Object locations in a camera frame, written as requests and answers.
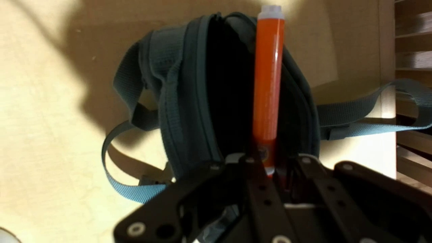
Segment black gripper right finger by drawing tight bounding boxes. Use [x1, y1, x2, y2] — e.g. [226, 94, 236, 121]
[287, 152, 432, 243]

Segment white mug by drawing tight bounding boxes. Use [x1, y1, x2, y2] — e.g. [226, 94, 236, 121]
[0, 225, 22, 243]

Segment teal fabric bag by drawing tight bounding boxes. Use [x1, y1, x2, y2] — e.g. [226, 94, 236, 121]
[101, 9, 432, 205]

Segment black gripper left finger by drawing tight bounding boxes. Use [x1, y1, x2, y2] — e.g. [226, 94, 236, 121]
[113, 154, 298, 243]

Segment wooden chair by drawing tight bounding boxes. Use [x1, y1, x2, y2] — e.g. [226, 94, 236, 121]
[395, 0, 432, 182]

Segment orange sharpie marker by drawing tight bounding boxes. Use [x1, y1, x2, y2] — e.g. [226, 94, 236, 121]
[252, 4, 288, 178]

